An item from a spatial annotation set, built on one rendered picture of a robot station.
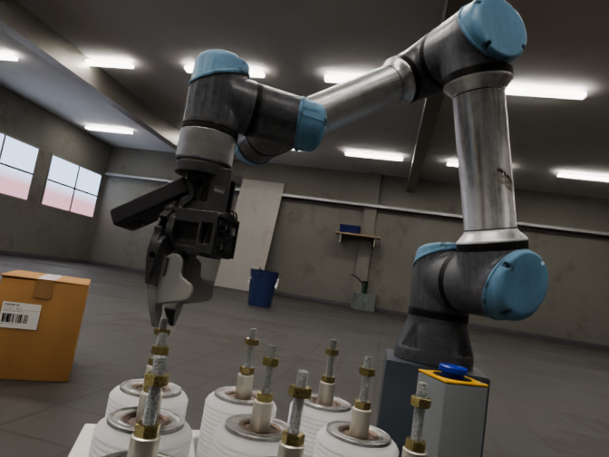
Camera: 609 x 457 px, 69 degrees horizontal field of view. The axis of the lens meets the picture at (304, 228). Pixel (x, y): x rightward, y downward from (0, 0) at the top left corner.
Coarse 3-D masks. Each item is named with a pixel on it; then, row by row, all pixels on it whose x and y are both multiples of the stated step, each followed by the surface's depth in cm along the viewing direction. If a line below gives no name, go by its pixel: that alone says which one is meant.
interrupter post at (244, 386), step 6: (240, 378) 59; (246, 378) 59; (252, 378) 59; (240, 384) 59; (246, 384) 59; (252, 384) 60; (240, 390) 59; (246, 390) 59; (240, 396) 59; (246, 396) 59
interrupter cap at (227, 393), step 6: (216, 390) 59; (222, 390) 61; (228, 390) 61; (234, 390) 62; (252, 390) 63; (216, 396) 58; (222, 396) 57; (228, 396) 58; (234, 396) 59; (252, 396) 61; (228, 402) 56; (234, 402) 56; (240, 402) 56; (246, 402) 56; (252, 402) 57
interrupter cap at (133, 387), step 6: (120, 384) 55; (126, 384) 56; (132, 384) 56; (138, 384) 57; (168, 384) 59; (174, 384) 59; (126, 390) 53; (132, 390) 54; (138, 390) 55; (162, 390) 57; (168, 390) 57; (174, 390) 57; (180, 390) 57; (138, 396) 53; (162, 396) 54; (168, 396) 54; (174, 396) 55
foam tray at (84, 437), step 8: (88, 424) 60; (88, 432) 58; (192, 432) 64; (80, 440) 55; (88, 440) 56; (192, 440) 61; (72, 448) 53; (80, 448) 53; (88, 448) 53; (192, 448) 58; (72, 456) 51; (80, 456) 51; (192, 456) 56
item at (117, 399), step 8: (112, 392) 54; (120, 392) 54; (112, 400) 53; (120, 400) 52; (128, 400) 52; (136, 400) 52; (168, 400) 54; (176, 400) 55; (184, 400) 56; (112, 408) 53; (120, 408) 52; (168, 408) 53; (176, 408) 54; (184, 408) 56; (184, 416) 56
